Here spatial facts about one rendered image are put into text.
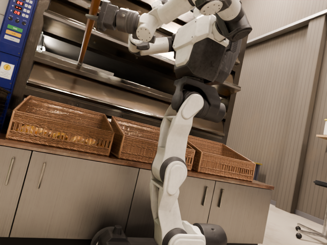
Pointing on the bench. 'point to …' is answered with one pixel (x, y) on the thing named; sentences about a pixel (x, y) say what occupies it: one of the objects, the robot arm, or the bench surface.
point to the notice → (6, 70)
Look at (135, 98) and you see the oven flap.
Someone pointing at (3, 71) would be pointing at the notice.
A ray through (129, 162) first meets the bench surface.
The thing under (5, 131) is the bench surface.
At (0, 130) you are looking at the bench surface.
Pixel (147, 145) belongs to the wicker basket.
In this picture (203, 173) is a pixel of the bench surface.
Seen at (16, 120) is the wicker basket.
